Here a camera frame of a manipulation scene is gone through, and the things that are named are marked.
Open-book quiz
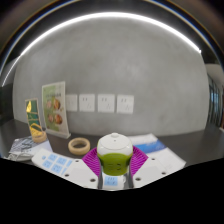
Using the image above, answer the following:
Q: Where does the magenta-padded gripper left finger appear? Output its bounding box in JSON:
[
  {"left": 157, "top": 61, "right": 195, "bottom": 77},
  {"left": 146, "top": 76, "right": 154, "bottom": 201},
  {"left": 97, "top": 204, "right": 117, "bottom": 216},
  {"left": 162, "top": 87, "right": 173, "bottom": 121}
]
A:
[{"left": 62, "top": 147, "right": 103, "bottom": 190}]

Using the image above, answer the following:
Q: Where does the beige tape roll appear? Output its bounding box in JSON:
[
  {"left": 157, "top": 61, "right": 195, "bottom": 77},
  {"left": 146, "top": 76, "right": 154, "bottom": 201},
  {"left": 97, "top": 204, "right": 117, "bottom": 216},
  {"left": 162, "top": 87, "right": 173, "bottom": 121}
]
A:
[{"left": 67, "top": 137, "right": 91, "bottom": 156}]

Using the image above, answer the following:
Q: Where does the small yellow green sign stand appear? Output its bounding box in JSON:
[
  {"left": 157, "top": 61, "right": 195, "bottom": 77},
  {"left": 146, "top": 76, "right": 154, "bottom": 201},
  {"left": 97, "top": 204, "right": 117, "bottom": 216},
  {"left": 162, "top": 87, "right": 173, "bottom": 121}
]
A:
[{"left": 24, "top": 97, "right": 44, "bottom": 134}]

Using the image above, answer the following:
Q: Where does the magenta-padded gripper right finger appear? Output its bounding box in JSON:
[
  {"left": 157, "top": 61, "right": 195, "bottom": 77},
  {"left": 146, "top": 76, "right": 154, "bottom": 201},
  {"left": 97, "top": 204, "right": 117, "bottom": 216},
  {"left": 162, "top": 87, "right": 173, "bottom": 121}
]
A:
[{"left": 128, "top": 146, "right": 168, "bottom": 190}]

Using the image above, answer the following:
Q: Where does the white book with blue band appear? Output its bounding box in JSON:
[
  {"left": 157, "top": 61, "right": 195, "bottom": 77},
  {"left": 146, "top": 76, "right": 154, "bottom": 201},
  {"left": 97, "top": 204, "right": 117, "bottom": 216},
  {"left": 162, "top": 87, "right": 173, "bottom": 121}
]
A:
[{"left": 128, "top": 133, "right": 187, "bottom": 171}]

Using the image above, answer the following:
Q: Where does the tall green menu stand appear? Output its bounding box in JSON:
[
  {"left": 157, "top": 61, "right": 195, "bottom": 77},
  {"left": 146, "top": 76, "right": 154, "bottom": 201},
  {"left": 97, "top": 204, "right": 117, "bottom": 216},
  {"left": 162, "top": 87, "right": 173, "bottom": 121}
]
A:
[{"left": 41, "top": 81, "right": 72, "bottom": 140}]

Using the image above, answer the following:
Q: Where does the curved ceiling light strip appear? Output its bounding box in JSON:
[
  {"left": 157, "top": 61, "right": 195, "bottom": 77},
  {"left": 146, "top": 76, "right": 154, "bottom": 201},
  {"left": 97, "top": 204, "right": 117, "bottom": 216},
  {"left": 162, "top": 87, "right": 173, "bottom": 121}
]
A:
[{"left": 1, "top": 11, "right": 203, "bottom": 88}]

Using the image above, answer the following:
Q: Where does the white wall socket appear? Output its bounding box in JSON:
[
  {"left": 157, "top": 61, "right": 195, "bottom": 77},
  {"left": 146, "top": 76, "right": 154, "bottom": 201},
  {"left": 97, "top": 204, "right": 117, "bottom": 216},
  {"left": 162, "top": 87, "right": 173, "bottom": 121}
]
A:
[
  {"left": 65, "top": 94, "right": 79, "bottom": 112},
  {"left": 78, "top": 93, "right": 96, "bottom": 113},
  {"left": 97, "top": 93, "right": 116, "bottom": 114},
  {"left": 116, "top": 94, "right": 135, "bottom": 115}
]

